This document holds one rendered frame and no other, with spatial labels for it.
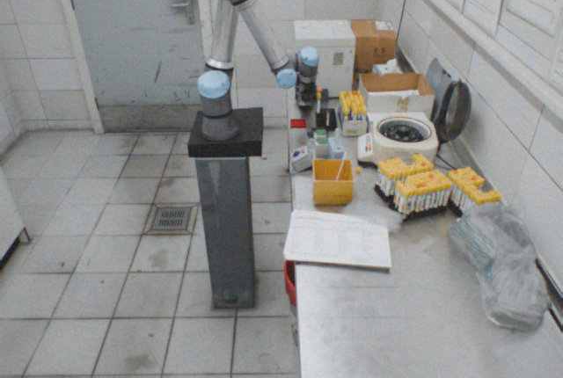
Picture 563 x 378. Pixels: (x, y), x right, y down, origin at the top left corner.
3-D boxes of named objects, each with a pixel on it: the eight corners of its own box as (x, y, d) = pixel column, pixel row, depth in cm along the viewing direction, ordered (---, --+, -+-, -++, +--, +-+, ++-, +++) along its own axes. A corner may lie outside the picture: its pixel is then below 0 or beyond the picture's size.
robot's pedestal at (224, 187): (213, 308, 230) (193, 159, 182) (217, 278, 246) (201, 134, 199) (253, 308, 230) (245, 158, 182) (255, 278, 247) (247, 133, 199)
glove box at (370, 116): (365, 127, 202) (367, 106, 197) (420, 126, 202) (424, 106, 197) (369, 141, 192) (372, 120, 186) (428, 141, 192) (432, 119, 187)
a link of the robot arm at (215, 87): (201, 117, 176) (194, 83, 169) (203, 102, 187) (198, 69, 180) (232, 114, 176) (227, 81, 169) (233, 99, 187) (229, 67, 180)
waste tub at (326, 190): (311, 182, 168) (312, 158, 162) (348, 183, 167) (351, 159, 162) (312, 205, 157) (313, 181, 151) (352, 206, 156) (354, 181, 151)
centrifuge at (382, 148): (357, 138, 194) (360, 112, 187) (430, 142, 190) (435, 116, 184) (356, 170, 174) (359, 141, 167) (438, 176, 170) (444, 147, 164)
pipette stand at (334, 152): (323, 160, 180) (324, 138, 174) (340, 159, 181) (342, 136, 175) (328, 175, 172) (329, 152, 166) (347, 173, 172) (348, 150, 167)
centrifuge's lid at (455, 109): (450, 68, 171) (472, 71, 171) (429, 127, 185) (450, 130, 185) (460, 92, 153) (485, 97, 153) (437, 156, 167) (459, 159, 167)
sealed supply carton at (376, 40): (349, 49, 284) (351, 19, 274) (388, 50, 282) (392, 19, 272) (350, 68, 259) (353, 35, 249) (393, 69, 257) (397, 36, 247)
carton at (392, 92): (355, 102, 223) (358, 72, 215) (416, 101, 223) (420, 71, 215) (364, 127, 202) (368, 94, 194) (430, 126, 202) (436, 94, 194)
